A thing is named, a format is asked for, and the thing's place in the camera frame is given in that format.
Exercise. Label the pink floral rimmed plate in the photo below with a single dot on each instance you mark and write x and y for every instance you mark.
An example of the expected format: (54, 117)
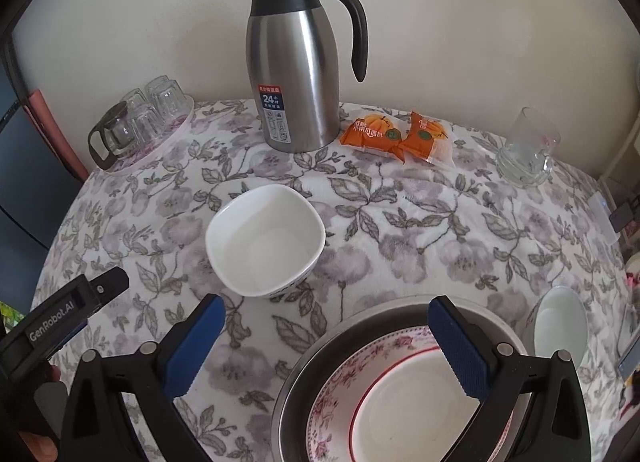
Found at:
(336, 394)

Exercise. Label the green printed packet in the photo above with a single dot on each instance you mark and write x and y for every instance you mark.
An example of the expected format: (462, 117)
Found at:
(7, 312)

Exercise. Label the pink board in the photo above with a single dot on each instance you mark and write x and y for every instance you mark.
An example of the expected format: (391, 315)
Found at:
(55, 132)

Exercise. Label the person's left hand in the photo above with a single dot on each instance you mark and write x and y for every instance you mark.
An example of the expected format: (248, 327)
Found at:
(54, 373)

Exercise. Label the stainless steel basin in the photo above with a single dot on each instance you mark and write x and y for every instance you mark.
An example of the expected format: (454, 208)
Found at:
(305, 367)

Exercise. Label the strawberry print bowl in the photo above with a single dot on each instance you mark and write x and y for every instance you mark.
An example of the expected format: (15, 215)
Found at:
(400, 407)

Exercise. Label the small clear drinking glass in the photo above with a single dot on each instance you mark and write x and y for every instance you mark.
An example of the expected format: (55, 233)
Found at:
(147, 124)
(134, 99)
(167, 94)

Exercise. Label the stainless steel thermos jug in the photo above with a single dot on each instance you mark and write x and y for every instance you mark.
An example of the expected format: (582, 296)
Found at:
(295, 67)

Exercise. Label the white power strip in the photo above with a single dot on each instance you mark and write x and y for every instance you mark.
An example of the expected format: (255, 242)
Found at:
(602, 217)

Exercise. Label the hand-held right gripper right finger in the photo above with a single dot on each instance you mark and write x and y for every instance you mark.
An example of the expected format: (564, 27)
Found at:
(457, 347)

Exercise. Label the clear glass mug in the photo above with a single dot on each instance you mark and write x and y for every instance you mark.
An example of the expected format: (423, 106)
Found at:
(527, 152)

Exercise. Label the clear plastic tray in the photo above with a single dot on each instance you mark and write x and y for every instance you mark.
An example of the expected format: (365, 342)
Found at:
(175, 129)

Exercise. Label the orange snack packet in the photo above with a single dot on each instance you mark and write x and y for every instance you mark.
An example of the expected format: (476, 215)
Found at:
(372, 134)
(427, 137)

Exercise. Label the white square bowl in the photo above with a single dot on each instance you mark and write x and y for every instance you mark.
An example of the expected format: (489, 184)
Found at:
(265, 242)

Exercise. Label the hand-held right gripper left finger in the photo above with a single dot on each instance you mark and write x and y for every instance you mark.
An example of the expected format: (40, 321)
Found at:
(197, 347)

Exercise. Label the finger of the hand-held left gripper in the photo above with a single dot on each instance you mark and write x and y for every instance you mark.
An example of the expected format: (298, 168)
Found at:
(107, 284)

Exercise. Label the white bowl with flower print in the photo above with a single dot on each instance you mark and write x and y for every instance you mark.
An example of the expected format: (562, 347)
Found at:
(560, 327)

